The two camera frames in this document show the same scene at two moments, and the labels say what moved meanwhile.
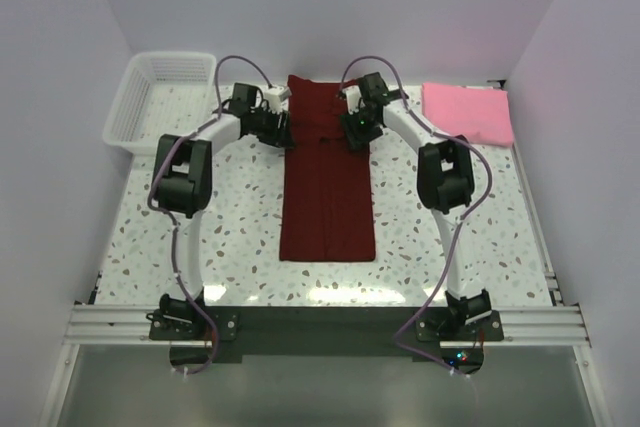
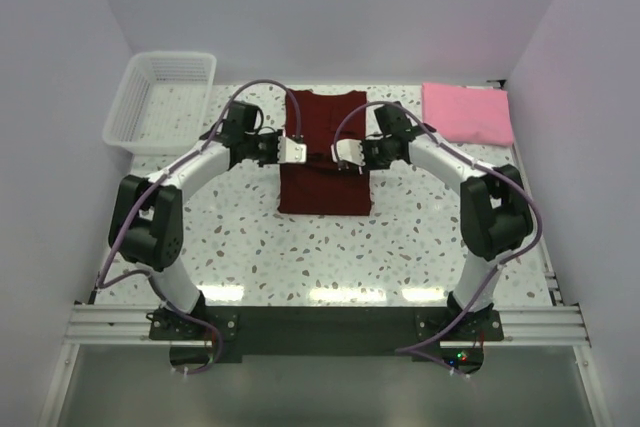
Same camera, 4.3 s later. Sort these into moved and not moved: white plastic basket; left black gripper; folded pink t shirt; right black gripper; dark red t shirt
Moved: left black gripper; right black gripper; dark red t shirt
Not moved: white plastic basket; folded pink t shirt
